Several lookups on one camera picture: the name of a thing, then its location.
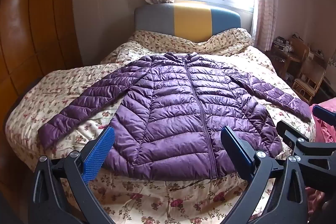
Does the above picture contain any wooden chair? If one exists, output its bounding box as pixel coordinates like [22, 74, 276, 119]
[291, 36, 326, 104]

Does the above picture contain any purple puffer jacket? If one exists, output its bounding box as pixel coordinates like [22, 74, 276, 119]
[37, 52, 319, 180]

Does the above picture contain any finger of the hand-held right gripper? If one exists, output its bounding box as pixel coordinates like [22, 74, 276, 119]
[276, 120, 336, 191]
[312, 105, 336, 134]

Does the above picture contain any wooden desk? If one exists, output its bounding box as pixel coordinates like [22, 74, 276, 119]
[268, 48, 302, 80]

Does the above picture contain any pink cloth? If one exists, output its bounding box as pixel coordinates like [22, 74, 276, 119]
[307, 101, 336, 214]

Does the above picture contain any floral quilt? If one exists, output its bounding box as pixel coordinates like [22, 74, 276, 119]
[4, 27, 317, 224]

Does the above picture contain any brown wooden wardrobe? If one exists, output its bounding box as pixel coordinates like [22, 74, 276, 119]
[0, 0, 84, 188]

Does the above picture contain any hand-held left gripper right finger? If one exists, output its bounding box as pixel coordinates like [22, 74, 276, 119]
[220, 126, 308, 224]

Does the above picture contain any clutter on desk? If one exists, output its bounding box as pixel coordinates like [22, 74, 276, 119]
[272, 35, 294, 52]

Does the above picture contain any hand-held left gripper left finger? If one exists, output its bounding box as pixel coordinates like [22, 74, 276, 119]
[31, 126, 116, 224]

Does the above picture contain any grey yellow blue headboard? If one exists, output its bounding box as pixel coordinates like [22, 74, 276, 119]
[134, 2, 242, 43]

